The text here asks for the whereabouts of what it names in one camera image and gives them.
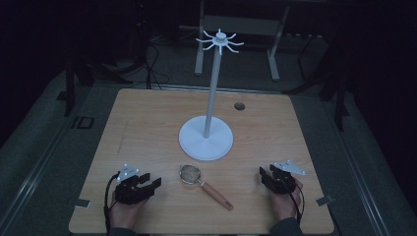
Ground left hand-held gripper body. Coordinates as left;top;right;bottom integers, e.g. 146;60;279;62
113;163;155;207

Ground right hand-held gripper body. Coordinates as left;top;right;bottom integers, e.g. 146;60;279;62
263;159;307;196

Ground person's left hand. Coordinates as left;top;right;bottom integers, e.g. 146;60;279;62
108;195;149;229

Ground person's right hand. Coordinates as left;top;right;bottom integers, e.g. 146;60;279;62
268;178;304;223

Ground grey metal table clip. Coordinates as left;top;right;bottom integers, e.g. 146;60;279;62
74;198;92;209
316;195;335;207

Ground white hook stand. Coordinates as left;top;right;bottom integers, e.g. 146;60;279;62
178;28;246;162

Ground dark metal stand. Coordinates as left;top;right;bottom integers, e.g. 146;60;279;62
62;58;96;118
323;62;351;133

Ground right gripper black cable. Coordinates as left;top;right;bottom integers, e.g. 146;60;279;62
284;177;306;227

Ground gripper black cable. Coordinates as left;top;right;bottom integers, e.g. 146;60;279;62
103;173;121;234
284;177;306;227

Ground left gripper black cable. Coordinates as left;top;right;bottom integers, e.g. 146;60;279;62
103;173;121;234

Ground metal strainer with wooden handle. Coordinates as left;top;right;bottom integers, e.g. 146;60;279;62
178;163;235;211

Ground black floor cables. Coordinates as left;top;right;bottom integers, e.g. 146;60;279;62
143;40;170;90

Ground white metal frame stand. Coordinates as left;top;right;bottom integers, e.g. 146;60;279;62
194;0;292;83

